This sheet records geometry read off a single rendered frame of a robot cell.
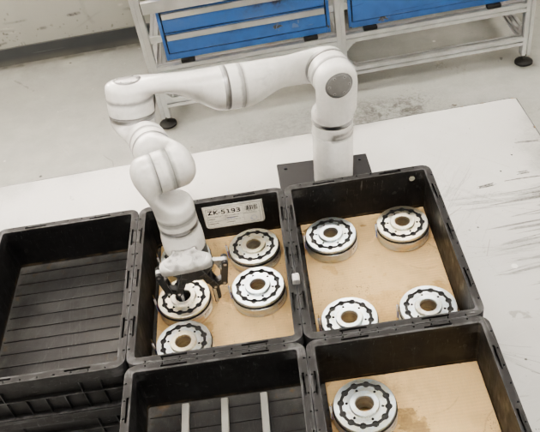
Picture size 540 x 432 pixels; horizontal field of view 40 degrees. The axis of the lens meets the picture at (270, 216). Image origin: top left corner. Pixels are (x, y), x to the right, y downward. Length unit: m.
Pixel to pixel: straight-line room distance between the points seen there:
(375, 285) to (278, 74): 0.48
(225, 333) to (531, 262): 0.68
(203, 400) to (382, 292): 0.39
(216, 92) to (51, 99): 2.50
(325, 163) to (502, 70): 2.01
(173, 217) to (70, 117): 2.52
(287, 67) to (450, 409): 0.75
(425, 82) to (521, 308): 2.05
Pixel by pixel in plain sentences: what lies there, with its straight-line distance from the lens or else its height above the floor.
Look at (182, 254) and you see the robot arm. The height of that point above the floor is 1.02.
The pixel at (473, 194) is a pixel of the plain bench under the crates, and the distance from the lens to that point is 1.81.
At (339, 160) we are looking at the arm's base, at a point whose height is 0.86.
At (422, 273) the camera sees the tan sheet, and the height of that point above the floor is 0.83.
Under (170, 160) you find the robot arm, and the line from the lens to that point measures 1.18.
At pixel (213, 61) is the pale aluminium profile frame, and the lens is 3.26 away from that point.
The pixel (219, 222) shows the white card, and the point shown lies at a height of 0.87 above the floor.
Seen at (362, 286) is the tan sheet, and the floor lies 0.83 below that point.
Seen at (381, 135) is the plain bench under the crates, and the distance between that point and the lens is 1.99.
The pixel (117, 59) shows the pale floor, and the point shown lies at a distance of 4.09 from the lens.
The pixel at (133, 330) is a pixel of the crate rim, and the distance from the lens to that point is 1.32.
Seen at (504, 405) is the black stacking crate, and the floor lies 0.89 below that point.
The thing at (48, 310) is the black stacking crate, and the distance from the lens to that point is 1.55.
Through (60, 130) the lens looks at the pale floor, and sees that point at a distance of 3.64.
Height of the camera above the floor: 1.89
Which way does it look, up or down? 42 degrees down
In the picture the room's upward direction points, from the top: 11 degrees counter-clockwise
